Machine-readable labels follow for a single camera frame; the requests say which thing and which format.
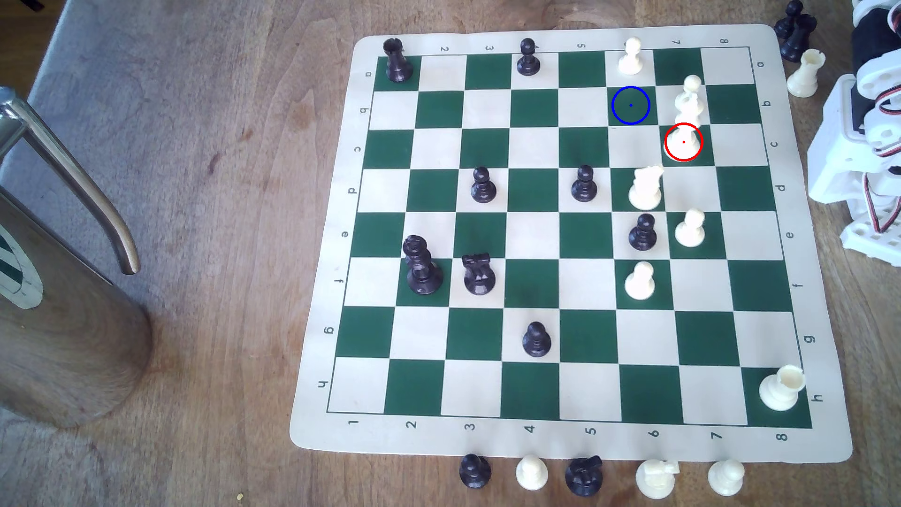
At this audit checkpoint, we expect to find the black chess pawn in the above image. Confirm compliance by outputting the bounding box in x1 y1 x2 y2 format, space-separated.
571 165 598 203
516 38 542 77
628 213 658 252
459 454 492 490
522 321 552 359
470 166 497 204

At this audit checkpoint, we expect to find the black chess rook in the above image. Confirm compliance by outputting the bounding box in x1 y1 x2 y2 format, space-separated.
382 37 415 83

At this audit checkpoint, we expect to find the white chess pawn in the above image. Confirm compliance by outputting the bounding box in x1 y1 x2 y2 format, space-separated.
515 455 549 492
665 123 703 163
624 261 657 301
675 208 707 248
617 37 645 76
707 459 746 497

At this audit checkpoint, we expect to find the green white chess board mat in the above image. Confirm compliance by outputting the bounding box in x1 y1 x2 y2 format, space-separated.
289 23 854 466

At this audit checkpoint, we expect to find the white chess rook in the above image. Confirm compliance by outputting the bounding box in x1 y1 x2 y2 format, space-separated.
786 48 826 99
759 365 806 412

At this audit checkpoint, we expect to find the black chess knight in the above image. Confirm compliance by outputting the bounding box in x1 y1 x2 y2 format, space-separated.
565 455 604 497
462 253 497 296

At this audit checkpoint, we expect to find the black chess queen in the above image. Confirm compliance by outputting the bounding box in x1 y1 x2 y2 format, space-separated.
402 235 444 296

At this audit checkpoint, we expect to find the tall black chess piece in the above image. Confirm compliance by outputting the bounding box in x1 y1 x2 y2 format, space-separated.
780 14 819 63
774 0 805 39

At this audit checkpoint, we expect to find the white chess knight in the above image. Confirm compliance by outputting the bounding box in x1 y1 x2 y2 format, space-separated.
628 165 665 211
635 459 681 500

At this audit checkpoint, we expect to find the red black servo cable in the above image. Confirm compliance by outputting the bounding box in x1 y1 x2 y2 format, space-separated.
862 137 901 237

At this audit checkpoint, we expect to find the stainless steel pitcher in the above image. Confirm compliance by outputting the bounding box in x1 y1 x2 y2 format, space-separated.
0 86 156 430

